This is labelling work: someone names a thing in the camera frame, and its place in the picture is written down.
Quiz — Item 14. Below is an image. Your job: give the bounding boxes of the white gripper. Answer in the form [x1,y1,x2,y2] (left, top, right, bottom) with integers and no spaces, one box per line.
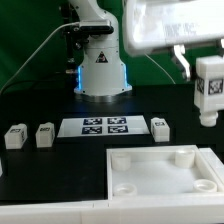
[123,0,224,81]

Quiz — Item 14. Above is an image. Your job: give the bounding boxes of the white right fence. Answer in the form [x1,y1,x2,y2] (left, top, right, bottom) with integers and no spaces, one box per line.
[199,148,224,185]

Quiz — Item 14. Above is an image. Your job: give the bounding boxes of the white square tabletop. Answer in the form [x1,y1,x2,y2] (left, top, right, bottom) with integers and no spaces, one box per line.
[107,145,224,200]

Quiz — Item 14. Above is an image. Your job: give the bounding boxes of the white piece left edge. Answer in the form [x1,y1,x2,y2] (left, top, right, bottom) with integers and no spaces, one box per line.
[0,158,3,178]

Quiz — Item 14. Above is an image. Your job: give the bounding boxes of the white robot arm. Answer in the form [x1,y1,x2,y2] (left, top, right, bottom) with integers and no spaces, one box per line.
[68,0,224,101]

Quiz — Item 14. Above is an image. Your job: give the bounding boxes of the grey cable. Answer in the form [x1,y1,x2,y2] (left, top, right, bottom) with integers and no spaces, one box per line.
[0,21,81,96]

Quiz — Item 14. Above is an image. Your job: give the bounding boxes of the white front fence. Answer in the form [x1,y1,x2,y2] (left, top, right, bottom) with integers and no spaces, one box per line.
[0,194,224,224]

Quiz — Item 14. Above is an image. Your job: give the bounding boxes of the white fence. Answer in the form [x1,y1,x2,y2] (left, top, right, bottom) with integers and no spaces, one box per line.
[199,148,224,185]
[0,194,224,224]

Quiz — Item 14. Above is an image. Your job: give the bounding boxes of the white marker sheet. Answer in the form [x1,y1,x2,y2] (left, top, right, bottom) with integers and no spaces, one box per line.
[58,115,150,138]

